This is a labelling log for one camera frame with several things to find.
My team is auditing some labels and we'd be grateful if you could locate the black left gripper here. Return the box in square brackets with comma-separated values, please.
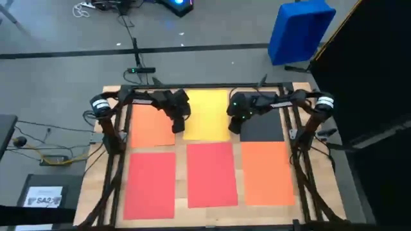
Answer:
[153, 89, 192, 134]

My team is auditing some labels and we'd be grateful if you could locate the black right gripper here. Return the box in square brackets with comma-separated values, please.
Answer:
[227, 92, 255, 135]

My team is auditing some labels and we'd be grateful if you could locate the yellow paper sheet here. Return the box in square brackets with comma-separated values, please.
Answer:
[182, 89, 231, 142]

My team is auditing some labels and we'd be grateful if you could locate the black paper sheet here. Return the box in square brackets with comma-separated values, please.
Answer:
[240, 91, 286, 142]

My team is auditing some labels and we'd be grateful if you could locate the red paper sheet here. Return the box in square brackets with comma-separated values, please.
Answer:
[187, 142, 239, 209]
[123, 152, 177, 221]

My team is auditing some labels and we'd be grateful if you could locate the orange paper sheet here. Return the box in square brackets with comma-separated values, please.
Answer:
[241, 141, 296, 207]
[130, 104, 177, 149]

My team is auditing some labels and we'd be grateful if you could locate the black power strip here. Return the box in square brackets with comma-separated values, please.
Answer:
[127, 66, 157, 74]

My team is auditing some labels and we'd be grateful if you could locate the blue plastic bin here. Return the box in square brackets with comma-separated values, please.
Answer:
[267, 0, 337, 67]

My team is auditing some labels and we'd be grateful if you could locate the black device blue light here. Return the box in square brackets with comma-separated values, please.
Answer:
[157, 0, 195, 17]

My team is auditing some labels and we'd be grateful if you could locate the black case white label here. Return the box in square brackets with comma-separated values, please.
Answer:
[17, 174, 83, 211]

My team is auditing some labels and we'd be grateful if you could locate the black floor outlet box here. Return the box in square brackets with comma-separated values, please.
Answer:
[40, 154, 70, 167]

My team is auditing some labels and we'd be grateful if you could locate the black electronics pile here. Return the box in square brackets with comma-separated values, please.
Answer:
[91, 0, 136, 15]

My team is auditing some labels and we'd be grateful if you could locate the black partition panel yellow edge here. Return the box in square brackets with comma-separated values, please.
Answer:
[310, 0, 411, 225]

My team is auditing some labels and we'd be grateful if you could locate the black round object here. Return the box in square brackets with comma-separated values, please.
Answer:
[12, 136, 28, 148]

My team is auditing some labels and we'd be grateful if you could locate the black horizontal bar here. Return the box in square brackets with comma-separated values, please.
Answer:
[0, 205, 76, 225]

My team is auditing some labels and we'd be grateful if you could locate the black desk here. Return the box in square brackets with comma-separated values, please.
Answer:
[0, 114, 19, 160]

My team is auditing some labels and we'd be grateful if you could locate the black metal table frame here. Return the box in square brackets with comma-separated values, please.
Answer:
[76, 81, 347, 230]

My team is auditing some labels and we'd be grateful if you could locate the black floor cable strip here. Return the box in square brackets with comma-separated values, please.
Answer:
[0, 43, 270, 60]

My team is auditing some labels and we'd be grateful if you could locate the black floor cable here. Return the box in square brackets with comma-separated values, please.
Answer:
[120, 14, 142, 67]

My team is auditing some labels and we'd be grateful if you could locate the small black clamp mount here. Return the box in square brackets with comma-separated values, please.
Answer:
[316, 128, 338, 138]

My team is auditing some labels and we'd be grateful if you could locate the yellow floor cable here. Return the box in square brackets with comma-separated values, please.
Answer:
[25, 144, 103, 166]

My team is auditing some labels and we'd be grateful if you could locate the white coiled cable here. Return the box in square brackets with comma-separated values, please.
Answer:
[72, 1, 96, 19]

